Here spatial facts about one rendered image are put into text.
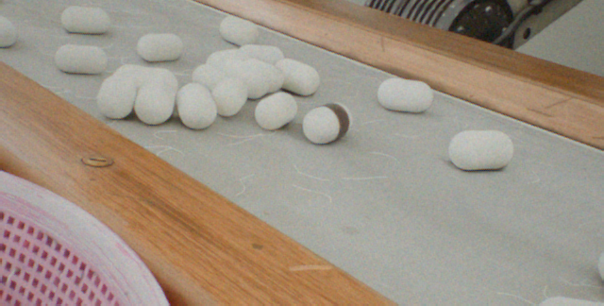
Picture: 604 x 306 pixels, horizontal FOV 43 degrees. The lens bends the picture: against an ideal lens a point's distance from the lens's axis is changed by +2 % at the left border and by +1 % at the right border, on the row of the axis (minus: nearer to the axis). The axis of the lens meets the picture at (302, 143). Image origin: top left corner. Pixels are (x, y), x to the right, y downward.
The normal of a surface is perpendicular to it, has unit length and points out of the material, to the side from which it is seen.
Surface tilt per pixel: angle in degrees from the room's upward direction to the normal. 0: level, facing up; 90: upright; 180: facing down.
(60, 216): 75
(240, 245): 0
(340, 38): 45
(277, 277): 0
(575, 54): 90
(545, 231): 0
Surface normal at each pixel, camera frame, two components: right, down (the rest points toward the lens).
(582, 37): -0.65, 0.16
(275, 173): 0.15, -0.93
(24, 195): -0.44, -0.04
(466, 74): -0.39, -0.56
